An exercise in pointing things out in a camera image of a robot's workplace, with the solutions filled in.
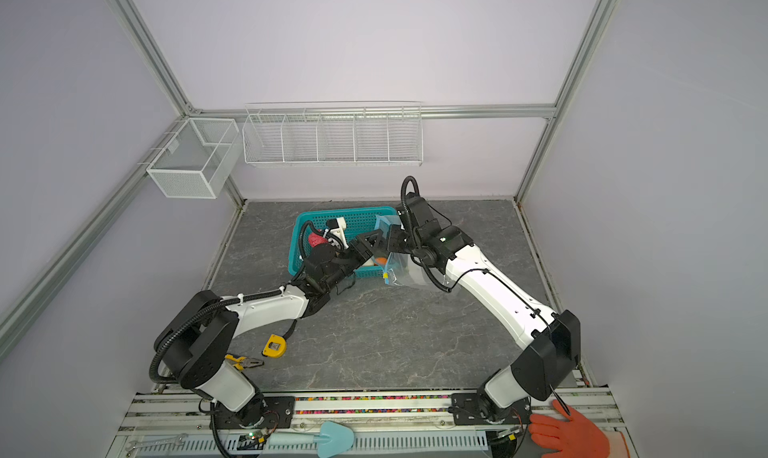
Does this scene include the white wire wall rack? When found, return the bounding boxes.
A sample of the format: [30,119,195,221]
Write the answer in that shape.
[242,101,424,166]

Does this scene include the clear zip top bag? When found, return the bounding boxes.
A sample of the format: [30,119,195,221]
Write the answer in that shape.
[379,214,467,293]

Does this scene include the silver wrench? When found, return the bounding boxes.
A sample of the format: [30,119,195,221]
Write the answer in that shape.
[125,433,189,457]

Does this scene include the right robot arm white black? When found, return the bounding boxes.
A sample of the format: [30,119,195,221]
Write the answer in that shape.
[388,176,582,422]

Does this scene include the white mesh wall box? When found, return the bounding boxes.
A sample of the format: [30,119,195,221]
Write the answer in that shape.
[147,118,243,199]

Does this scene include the pink dragon fruit toy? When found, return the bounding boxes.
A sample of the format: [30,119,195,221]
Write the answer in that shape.
[307,232,328,248]

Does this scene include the teal plastic basket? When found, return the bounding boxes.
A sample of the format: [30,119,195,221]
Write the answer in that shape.
[288,206,397,276]

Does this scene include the orange gloved hand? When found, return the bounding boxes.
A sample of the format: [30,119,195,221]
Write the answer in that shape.
[528,400,611,458]

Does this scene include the yellow tape measure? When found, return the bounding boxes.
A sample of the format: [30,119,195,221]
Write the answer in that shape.
[262,320,298,359]

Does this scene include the yellow handled pliers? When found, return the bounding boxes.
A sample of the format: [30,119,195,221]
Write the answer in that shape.
[225,354,264,372]

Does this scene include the teal silicone spatula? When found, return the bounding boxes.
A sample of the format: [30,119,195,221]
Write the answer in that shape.
[265,421,355,458]

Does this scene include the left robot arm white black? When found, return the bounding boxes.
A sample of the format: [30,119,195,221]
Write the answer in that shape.
[148,230,386,427]

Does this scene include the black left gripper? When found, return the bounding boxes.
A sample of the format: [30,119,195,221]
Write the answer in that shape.
[323,230,384,292]

